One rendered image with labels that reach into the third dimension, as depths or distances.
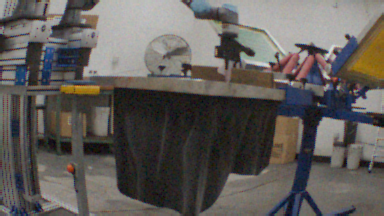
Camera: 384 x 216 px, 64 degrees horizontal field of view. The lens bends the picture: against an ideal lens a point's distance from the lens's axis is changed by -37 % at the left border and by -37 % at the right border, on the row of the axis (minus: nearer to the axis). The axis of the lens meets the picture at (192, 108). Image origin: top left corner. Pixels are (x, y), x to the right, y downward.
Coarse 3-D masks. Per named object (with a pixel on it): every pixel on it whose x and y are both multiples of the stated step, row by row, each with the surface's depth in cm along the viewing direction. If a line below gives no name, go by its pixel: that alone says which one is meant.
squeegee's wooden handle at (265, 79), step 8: (192, 72) 197; (200, 72) 195; (208, 72) 192; (216, 72) 189; (232, 72) 184; (240, 72) 181; (248, 72) 179; (256, 72) 176; (264, 72) 173; (216, 80) 189; (224, 80) 187; (232, 80) 184; (240, 80) 181; (248, 80) 179; (256, 80) 176; (264, 80) 173; (272, 80) 172; (272, 88) 173
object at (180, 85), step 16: (96, 80) 162; (112, 80) 155; (128, 80) 148; (144, 80) 143; (160, 80) 138; (176, 80) 134; (192, 80) 130; (208, 80) 129; (240, 96) 141; (256, 96) 147; (272, 96) 156
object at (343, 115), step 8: (328, 112) 229; (336, 112) 219; (344, 112) 211; (352, 112) 203; (368, 112) 162; (344, 120) 216; (352, 120) 201; (360, 120) 192; (368, 120) 183; (376, 120) 174
